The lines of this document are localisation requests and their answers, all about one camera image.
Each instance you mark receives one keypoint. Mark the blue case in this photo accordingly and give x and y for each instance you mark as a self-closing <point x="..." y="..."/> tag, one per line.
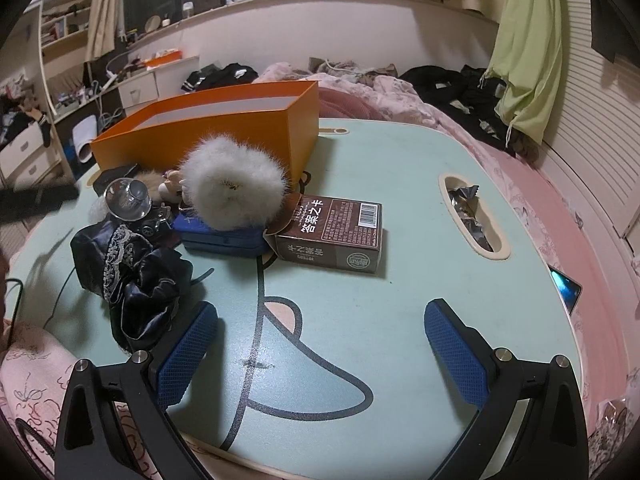
<point x="220" y="242"/>

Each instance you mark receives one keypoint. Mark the light green cartoon desktop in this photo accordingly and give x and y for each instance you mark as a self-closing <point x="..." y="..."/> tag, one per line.
<point x="400" y="170"/>

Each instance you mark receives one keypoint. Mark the white drawer chest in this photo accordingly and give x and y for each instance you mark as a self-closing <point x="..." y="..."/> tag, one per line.
<point x="22" y="152"/>

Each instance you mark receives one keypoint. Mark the orange cardboard box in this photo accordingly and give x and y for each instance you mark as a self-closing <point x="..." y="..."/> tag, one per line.
<point x="150" y="142"/>

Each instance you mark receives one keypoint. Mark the white drawer unit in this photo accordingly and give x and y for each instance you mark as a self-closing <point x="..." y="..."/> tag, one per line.
<point x="137" y="90"/>

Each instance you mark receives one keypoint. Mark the white fluffy pom-pom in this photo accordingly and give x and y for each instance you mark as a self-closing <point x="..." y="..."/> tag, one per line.
<point x="235" y="185"/>

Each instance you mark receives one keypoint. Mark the white curved plastic object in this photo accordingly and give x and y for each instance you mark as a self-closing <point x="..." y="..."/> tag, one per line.
<point x="84" y="137"/>

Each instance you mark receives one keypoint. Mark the clear plastic wrapper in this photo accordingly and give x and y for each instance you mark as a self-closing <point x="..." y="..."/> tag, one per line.
<point x="612" y="430"/>

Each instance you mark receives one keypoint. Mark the crumpled foil wrappers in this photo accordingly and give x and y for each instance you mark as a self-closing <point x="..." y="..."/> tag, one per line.
<point x="470" y="220"/>

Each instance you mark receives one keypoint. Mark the light green hanging garment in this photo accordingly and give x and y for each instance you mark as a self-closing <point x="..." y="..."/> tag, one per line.
<point x="530" y="50"/>

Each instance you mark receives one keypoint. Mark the black white-striped garment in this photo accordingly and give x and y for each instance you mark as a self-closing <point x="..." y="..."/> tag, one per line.
<point x="230" y="75"/>

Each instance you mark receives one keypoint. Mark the black smartphone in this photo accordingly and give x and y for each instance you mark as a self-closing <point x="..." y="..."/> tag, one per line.
<point x="567" y="290"/>

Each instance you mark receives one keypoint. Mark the small doll charm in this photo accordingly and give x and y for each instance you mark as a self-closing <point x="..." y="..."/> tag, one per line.
<point x="170" y="187"/>

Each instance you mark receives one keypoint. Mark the round white mirror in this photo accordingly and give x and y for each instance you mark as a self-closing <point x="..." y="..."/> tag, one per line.
<point x="152" y="23"/>

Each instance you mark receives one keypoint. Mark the orange tissue box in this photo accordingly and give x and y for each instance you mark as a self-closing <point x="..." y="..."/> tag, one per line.
<point x="162" y="59"/>

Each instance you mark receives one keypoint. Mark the brown card box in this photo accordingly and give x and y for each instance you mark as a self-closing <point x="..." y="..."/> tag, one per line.
<point x="330" y="240"/>

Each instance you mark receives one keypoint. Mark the pile of black clothes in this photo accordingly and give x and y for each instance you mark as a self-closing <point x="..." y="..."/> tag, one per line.
<point x="450" y="85"/>

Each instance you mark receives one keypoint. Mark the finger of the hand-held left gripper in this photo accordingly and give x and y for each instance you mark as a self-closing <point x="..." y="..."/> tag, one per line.
<point x="40" y="202"/>

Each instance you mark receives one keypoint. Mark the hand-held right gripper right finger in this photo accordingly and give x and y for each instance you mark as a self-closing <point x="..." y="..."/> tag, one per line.
<point x="457" y="355"/>

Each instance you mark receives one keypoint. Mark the black satin lace cloth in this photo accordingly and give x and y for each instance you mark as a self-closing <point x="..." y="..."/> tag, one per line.
<point x="145" y="285"/>

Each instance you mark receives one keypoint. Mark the clear glass cup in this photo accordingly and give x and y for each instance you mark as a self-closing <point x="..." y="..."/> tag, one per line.
<point x="127" y="200"/>

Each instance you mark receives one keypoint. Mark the white side desk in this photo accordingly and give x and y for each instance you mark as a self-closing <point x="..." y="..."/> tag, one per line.
<point x="175" y="62"/>

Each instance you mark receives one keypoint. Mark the heap of clothes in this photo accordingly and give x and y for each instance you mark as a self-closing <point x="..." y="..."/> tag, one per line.
<point x="22" y="105"/>

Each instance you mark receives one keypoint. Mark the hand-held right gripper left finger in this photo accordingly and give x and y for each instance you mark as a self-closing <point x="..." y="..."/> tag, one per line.
<point x="185" y="360"/>

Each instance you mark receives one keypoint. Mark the white shelf unit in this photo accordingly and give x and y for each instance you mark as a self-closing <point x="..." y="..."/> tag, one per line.
<point x="65" y="35"/>

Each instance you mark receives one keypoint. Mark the pink floral duvet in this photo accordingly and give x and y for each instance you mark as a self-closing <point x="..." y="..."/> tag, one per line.
<point x="380" y="90"/>

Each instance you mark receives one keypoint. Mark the pink bed sheet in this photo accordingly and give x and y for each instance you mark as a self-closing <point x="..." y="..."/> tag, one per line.
<point x="540" y="200"/>

